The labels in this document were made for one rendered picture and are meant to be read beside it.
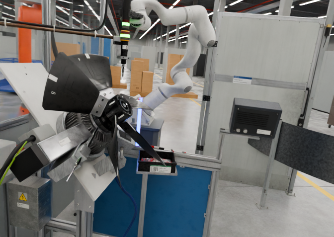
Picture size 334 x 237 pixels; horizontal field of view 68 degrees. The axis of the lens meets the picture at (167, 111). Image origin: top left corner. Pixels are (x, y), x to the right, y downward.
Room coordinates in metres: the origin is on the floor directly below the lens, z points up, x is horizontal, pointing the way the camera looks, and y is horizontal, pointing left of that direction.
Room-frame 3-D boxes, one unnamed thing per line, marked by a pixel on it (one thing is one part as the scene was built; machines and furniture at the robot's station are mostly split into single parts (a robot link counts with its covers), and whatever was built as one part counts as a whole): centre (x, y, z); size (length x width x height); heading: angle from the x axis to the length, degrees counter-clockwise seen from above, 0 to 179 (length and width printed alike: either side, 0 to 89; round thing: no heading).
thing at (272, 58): (2.81, -1.00, 1.10); 1.21 x 0.06 x 2.20; 81
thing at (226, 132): (1.44, -0.45, 1.04); 0.24 x 0.03 x 0.03; 81
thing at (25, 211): (1.02, 0.60, 0.73); 0.15 x 0.09 x 0.22; 81
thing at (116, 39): (1.19, 0.24, 1.47); 0.09 x 0.07 x 0.10; 116
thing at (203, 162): (1.53, 0.07, 0.82); 0.90 x 0.04 x 0.08; 81
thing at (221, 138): (1.46, -0.35, 0.96); 0.03 x 0.03 x 0.20; 81
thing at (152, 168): (1.35, 0.03, 0.85); 0.22 x 0.17 x 0.07; 96
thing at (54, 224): (1.09, 0.47, 0.56); 0.19 x 0.04 x 0.04; 81
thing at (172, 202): (1.53, 0.07, 0.45); 0.82 x 0.02 x 0.66; 81
